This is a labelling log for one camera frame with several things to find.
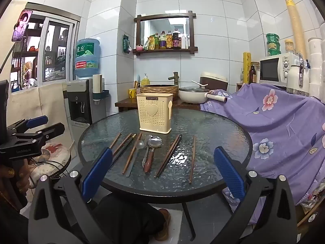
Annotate person's left hand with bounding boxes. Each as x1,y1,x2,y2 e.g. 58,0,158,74
0,159,31,204

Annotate grey water dispenser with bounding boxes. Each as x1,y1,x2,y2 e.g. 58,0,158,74
63,78,107,133

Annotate white microwave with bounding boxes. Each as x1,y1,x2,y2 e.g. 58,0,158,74
259,53,302,87

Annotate blue water jug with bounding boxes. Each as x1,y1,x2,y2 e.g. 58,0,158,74
74,38,101,80

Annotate dark brown chopstick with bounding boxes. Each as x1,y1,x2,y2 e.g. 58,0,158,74
154,135,180,179

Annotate wooden handle metal spoon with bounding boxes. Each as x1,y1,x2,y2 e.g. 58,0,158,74
143,135,162,173

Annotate brass faucet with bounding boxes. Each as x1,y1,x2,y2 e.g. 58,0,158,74
168,72,181,85

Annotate cream plastic utensil holder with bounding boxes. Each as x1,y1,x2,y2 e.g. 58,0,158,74
136,93,174,134

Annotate wooden framed mirror shelf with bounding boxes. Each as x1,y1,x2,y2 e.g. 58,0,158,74
134,11,198,56

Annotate brown shoe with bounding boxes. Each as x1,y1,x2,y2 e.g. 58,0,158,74
154,208,171,242

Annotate slim grey spoon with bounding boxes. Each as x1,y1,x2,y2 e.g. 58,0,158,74
126,140,145,178

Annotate brown wooden chopstick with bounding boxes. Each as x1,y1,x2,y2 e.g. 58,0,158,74
188,135,197,184
109,132,122,149
112,133,133,157
122,132,143,175

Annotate wooden counter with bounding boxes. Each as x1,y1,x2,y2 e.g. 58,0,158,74
115,97,204,112

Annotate purple floral cloth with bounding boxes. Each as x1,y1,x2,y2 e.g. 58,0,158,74
199,83,325,224

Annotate beige cloth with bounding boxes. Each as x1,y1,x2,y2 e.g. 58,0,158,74
8,83,77,158

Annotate black chopstick gold band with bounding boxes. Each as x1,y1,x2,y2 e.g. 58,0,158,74
112,133,138,164

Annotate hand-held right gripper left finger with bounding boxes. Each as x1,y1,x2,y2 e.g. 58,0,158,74
28,147,120,244

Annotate stack of white containers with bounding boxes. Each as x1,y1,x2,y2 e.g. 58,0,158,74
308,23,325,99

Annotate black cables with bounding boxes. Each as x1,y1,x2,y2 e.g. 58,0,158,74
30,158,72,178

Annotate brown white rice cooker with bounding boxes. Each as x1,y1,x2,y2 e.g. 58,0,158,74
200,72,228,90

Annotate round glass table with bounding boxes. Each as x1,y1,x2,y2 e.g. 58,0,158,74
77,108,254,237

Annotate glass jar with lid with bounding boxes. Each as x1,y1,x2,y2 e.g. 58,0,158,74
284,39,295,54

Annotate metal frame window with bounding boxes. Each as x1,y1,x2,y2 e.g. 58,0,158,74
10,2,80,92

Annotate yellow roll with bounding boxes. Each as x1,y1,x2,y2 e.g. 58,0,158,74
243,52,252,84

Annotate green wall packet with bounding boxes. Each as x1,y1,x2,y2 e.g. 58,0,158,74
123,34,132,54

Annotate smartphone on mount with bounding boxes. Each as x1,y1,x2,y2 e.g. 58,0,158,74
11,9,33,42

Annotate person's leg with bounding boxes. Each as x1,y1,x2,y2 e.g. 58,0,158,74
94,193,165,244

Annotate round cat print stool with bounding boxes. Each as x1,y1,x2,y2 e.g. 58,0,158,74
28,142,72,183

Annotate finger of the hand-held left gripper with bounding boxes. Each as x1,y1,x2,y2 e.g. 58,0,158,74
13,122,66,145
8,115,49,134

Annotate white kettle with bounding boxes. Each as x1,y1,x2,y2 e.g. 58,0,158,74
286,58,310,96

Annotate dark bottle purple label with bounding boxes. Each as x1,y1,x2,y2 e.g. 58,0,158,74
173,28,182,49

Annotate tall paper cup stack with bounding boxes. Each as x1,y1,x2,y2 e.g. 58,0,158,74
284,0,308,56

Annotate wicker wash basin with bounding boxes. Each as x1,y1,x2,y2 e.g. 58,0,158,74
140,84,180,101

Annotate white cup dispenser teal holder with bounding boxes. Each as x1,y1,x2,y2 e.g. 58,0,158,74
92,74,110,101

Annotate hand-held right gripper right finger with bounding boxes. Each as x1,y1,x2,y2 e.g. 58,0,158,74
208,146,297,244

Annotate person's left forearm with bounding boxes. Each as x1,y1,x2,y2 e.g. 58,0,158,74
0,191,29,244

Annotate white pot with handle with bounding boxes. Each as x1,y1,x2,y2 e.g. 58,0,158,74
178,86,228,105

